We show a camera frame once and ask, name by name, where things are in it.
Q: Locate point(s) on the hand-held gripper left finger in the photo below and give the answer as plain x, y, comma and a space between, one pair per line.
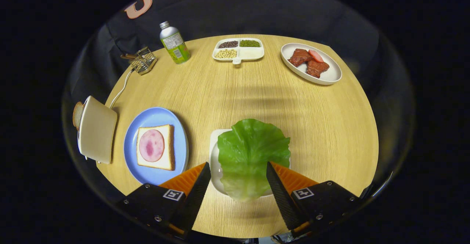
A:
196, 196

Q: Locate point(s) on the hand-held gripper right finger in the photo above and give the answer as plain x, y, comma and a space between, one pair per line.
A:
281, 196

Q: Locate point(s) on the green lettuce leaf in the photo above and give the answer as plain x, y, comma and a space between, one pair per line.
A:
249, 148

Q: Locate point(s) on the toasted bread slice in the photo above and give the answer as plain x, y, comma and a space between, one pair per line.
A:
78, 115

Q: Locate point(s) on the white square plate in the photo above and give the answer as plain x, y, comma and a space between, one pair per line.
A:
214, 163

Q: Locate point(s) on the white bread slice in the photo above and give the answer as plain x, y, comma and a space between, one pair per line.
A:
168, 157

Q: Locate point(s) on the pink ham slice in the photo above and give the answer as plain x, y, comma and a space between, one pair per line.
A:
151, 145

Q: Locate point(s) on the blue round plate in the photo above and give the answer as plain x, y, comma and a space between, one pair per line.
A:
154, 117

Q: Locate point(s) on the white toaster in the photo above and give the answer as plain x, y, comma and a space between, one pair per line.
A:
97, 130

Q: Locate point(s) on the white oval plate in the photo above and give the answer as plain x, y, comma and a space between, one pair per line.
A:
330, 74

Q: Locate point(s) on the brown meat piece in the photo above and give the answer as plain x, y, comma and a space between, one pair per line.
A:
299, 57
317, 68

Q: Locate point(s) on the red sausage slice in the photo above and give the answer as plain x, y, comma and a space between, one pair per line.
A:
315, 56

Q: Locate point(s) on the pile of yellow soybeans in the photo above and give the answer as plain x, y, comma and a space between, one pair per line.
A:
226, 54

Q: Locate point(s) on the white divided dish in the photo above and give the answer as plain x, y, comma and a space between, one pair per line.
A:
251, 53

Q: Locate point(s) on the green label metal bottle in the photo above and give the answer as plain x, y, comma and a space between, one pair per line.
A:
176, 47

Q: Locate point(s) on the pile of dark red beans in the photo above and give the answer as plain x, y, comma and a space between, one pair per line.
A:
228, 44

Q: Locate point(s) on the pile of green beans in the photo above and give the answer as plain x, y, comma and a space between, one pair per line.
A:
249, 43

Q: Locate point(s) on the black backdrop cloth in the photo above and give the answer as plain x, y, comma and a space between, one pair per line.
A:
238, 13

